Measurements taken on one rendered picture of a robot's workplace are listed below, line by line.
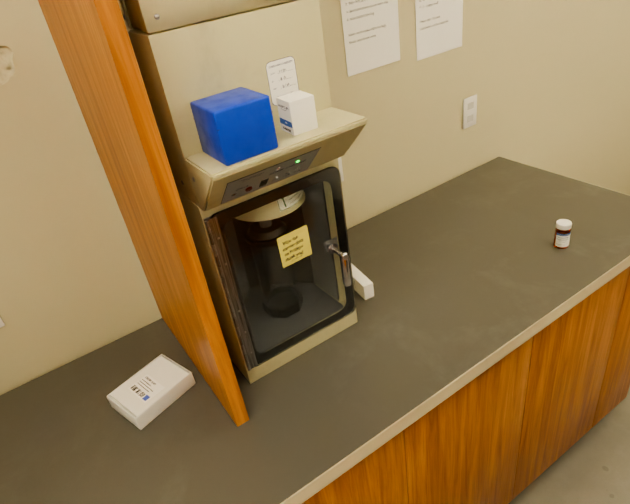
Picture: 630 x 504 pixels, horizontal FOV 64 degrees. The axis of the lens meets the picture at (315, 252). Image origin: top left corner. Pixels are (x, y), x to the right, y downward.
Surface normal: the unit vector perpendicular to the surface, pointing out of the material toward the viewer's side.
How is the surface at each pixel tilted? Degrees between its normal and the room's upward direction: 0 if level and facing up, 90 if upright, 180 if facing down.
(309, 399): 0
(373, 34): 90
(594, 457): 0
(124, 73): 90
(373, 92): 90
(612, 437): 0
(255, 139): 90
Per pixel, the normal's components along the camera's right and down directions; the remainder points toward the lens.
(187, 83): 0.55, 0.39
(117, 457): -0.14, -0.83
